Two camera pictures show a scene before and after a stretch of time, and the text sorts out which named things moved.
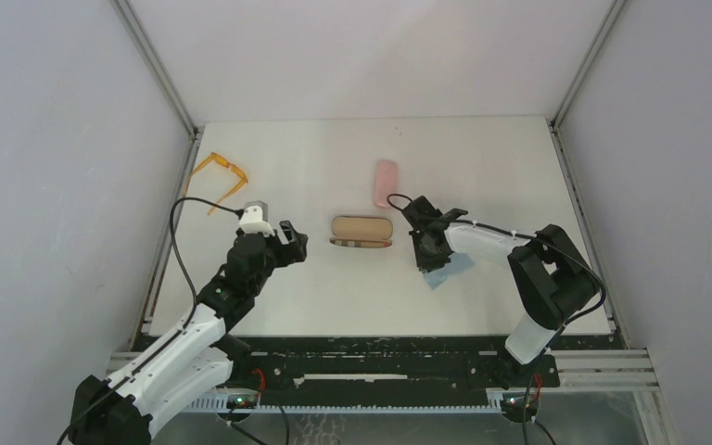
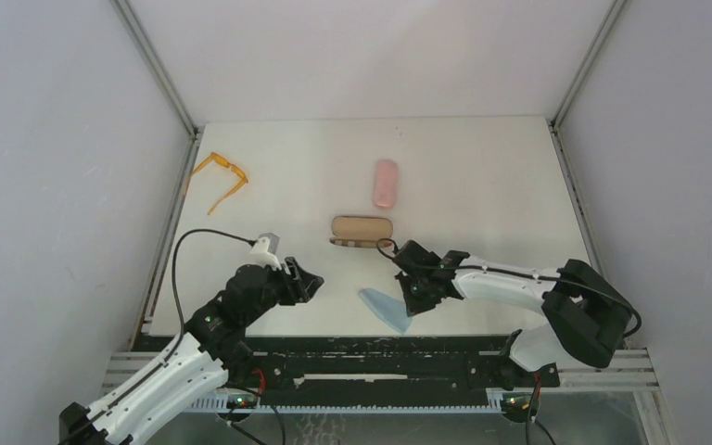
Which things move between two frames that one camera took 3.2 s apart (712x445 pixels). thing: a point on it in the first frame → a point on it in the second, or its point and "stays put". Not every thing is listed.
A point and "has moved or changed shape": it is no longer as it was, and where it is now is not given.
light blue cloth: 459,262 has moved or changed shape
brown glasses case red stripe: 364,232 stays put
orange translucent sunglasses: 213,156 stays put
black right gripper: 425,218 → 414,279
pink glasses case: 386,181 stays put
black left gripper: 284,245 → 293,280
